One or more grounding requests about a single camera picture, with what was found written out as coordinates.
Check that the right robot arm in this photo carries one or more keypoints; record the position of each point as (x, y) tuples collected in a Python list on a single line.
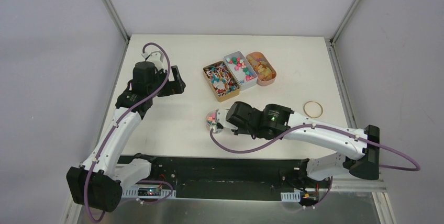
[(355, 150)]

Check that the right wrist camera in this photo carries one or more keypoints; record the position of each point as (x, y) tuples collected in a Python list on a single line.
[(221, 118)]

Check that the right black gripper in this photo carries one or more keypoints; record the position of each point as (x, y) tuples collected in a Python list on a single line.
[(239, 131)]

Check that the white tin of candies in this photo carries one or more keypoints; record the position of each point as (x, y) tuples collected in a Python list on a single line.
[(241, 70)]

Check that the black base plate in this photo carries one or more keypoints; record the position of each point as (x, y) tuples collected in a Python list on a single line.
[(229, 179)]

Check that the right white cable duct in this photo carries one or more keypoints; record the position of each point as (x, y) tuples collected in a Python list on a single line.
[(291, 197)]

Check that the gold ring lid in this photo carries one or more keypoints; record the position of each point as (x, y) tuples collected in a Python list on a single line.
[(313, 109)]

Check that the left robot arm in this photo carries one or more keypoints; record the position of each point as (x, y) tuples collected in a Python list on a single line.
[(97, 182)]

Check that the clear plastic cup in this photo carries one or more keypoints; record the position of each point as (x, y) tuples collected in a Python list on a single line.
[(211, 122)]

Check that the pink tin of gummies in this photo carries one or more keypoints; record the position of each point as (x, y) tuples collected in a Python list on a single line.
[(262, 67)]

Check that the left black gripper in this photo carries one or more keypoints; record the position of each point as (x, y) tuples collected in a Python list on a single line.
[(175, 83)]

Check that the gold tin of lollipops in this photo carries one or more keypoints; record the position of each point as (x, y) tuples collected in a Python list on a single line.
[(221, 81)]

